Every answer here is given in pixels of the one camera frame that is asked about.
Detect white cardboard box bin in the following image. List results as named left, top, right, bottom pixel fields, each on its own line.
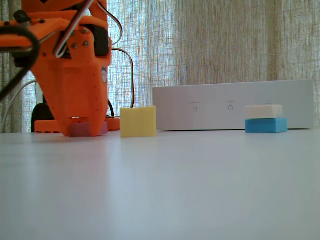
left=152, top=79, right=315, bottom=132

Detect red white black servo cable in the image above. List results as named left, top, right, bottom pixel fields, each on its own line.
left=52, top=0, right=96, bottom=60
left=96, top=0, right=137, bottom=110

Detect thick black camera cable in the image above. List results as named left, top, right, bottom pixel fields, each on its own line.
left=0, top=24, right=41, bottom=102

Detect blue foam cuboid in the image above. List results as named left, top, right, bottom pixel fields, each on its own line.
left=244, top=117, right=289, bottom=134

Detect white usb cable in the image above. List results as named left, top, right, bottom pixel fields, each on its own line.
left=1, top=79, right=38, bottom=133

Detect black table clamp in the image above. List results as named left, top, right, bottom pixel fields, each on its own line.
left=31, top=103, right=55, bottom=133

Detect yellow foam cuboid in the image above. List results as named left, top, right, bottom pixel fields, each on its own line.
left=119, top=105, right=157, bottom=138

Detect cream foam cuboid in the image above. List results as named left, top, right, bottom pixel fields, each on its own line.
left=244, top=104, right=284, bottom=119

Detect orange robot base plate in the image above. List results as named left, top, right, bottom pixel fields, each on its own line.
left=34, top=116, right=121, bottom=134

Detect orange camera mount bracket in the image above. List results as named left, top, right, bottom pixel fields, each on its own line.
left=0, top=17, right=72, bottom=55

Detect orange gripper black servo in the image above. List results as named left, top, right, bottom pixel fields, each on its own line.
left=31, top=16, right=113, bottom=137

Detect pink foam cuboid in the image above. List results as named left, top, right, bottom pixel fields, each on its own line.
left=69, top=121, right=109, bottom=138

